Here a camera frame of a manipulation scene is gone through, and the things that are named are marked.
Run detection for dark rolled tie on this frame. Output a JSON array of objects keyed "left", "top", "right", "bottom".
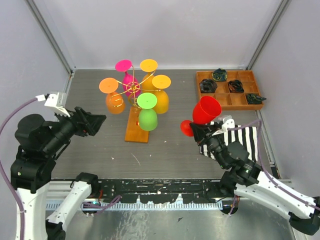
[
  {"left": 245, "top": 93, "right": 267, "bottom": 105},
  {"left": 228, "top": 79, "right": 245, "bottom": 94},
  {"left": 212, "top": 68, "right": 228, "bottom": 82},
  {"left": 199, "top": 78, "right": 218, "bottom": 94}
]

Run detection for green plastic wine glass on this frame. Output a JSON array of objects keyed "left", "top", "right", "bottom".
[{"left": 137, "top": 92, "right": 158, "bottom": 132}]

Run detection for black white striped cloth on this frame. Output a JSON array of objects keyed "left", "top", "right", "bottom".
[{"left": 199, "top": 124, "right": 259, "bottom": 161}]

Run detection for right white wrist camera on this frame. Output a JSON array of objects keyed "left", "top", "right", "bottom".
[{"left": 213, "top": 115, "right": 235, "bottom": 136}]

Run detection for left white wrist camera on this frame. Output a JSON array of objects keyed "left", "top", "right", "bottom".
[{"left": 36, "top": 92, "right": 71, "bottom": 117}]

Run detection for gold wire wine glass rack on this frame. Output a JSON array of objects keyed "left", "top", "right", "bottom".
[{"left": 117, "top": 64, "right": 149, "bottom": 144}]

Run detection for yellow wine glass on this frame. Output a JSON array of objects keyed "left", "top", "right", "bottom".
[
  {"left": 152, "top": 74, "right": 171, "bottom": 114},
  {"left": 140, "top": 59, "right": 158, "bottom": 93}
]

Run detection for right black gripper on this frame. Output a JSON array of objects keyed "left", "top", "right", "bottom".
[{"left": 188, "top": 121, "right": 227, "bottom": 169}]

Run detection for orange plastic wine glass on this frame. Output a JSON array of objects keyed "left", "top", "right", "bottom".
[{"left": 99, "top": 77, "right": 125, "bottom": 115}]

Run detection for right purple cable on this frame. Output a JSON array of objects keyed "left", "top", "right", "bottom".
[{"left": 231, "top": 119, "right": 320, "bottom": 208}]

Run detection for grey slotted cable duct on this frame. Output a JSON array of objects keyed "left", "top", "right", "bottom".
[{"left": 46, "top": 201, "right": 223, "bottom": 212}]

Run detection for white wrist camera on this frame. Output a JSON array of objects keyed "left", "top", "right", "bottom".
[
  {"left": 36, "top": 92, "right": 71, "bottom": 117},
  {"left": 213, "top": 115, "right": 235, "bottom": 136}
]

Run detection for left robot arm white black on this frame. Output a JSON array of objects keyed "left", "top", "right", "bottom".
[{"left": 10, "top": 107, "right": 106, "bottom": 240}]

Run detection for magenta plastic wine glass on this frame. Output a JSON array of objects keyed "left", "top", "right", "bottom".
[{"left": 115, "top": 59, "right": 141, "bottom": 99}]

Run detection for purple cable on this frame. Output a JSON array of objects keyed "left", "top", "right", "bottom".
[
  {"left": 231, "top": 119, "right": 320, "bottom": 208},
  {"left": 0, "top": 97, "right": 41, "bottom": 240}
]

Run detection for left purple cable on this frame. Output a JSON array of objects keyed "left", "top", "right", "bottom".
[{"left": 0, "top": 97, "right": 41, "bottom": 240}]

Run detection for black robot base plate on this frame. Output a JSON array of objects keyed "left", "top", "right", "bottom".
[{"left": 71, "top": 178, "right": 235, "bottom": 205}]

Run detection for wooden compartment tray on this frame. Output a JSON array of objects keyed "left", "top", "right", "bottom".
[{"left": 195, "top": 70, "right": 264, "bottom": 111}]

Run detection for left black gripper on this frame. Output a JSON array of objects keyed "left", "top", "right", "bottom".
[{"left": 43, "top": 104, "right": 107, "bottom": 154}]

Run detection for dark rolled tie top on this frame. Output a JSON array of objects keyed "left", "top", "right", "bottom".
[{"left": 212, "top": 68, "right": 228, "bottom": 82}]

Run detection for dark rolled tie right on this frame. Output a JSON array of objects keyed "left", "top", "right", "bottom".
[{"left": 245, "top": 93, "right": 267, "bottom": 105}]

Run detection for dark rolled tie middle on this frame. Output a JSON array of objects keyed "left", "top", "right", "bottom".
[{"left": 228, "top": 79, "right": 245, "bottom": 94}]

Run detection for red plastic wine glass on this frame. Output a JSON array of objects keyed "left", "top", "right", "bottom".
[{"left": 180, "top": 96, "right": 222, "bottom": 137}]

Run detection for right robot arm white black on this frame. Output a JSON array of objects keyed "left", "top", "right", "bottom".
[{"left": 189, "top": 118, "right": 320, "bottom": 236}]

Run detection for dark rolled tie left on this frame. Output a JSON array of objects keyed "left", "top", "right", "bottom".
[{"left": 199, "top": 78, "right": 218, "bottom": 94}]

